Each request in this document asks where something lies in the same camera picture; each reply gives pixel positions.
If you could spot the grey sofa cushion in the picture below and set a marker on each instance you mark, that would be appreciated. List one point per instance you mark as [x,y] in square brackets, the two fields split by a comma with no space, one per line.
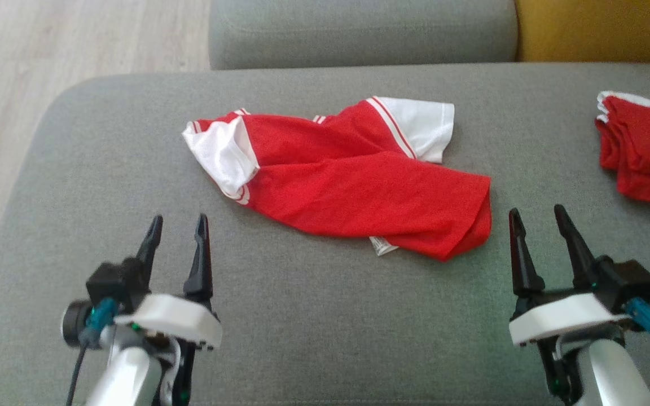
[359,31]

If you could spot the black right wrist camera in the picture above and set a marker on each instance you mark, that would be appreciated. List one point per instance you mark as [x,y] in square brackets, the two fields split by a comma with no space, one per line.
[629,285]

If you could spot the grey fabric ottoman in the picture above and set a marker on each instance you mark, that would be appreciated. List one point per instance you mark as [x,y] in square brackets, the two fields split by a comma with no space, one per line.
[313,316]

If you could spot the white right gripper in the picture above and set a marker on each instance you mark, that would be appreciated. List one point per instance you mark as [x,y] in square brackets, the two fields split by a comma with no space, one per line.
[562,316]

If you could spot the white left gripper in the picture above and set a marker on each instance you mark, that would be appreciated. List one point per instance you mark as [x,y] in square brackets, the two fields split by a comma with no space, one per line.
[175,318]

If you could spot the red white striped t-shirt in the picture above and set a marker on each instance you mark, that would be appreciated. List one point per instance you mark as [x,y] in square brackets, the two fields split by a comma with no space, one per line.
[359,180]

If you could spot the red shorts with white trim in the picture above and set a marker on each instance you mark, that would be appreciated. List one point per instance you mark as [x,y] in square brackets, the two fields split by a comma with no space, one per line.
[646,146]

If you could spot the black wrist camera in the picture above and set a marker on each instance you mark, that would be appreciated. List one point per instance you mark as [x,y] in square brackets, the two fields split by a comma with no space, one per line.
[629,285]
[116,285]

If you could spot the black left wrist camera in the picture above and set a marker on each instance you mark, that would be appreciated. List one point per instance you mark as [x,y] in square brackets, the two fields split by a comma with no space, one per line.
[116,285]

